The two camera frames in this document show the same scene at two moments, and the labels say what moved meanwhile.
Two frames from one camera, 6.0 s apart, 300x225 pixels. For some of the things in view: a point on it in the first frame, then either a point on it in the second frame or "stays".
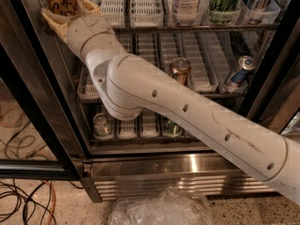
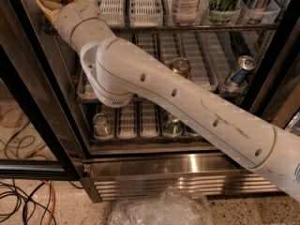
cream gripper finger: [58, 22] to [51, 8]
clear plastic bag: [172, 206] stays
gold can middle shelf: [179, 69] stays
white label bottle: [187, 6] stays
